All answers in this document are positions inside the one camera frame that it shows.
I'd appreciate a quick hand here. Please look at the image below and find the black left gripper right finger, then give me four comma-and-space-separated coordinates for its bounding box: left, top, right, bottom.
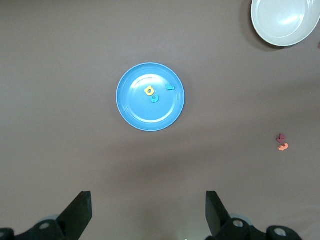
205, 190, 252, 240

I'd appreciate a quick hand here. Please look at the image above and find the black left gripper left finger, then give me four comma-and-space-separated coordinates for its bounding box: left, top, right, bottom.
15, 191, 93, 240

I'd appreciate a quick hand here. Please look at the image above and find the blue plastic plate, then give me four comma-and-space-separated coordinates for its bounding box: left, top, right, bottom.
115, 62, 186, 132

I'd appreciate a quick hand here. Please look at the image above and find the brown table cover sheet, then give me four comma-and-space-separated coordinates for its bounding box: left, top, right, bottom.
0, 0, 320, 240

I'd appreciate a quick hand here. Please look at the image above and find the beige plastic plate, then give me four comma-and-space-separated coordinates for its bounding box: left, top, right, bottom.
250, 0, 320, 48

